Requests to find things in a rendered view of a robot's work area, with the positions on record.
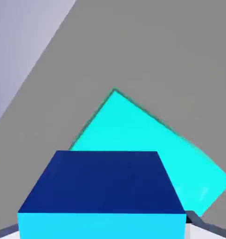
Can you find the small blue cube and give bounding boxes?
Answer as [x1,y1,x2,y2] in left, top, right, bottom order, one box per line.
[17,150,187,239]

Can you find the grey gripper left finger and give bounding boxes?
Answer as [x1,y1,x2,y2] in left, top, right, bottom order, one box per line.
[0,223,20,239]

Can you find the large cyan box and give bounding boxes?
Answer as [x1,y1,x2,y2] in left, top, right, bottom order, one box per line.
[68,87,226,218]

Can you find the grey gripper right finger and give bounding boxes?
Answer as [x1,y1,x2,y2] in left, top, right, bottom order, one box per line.
[185,210,226,239]

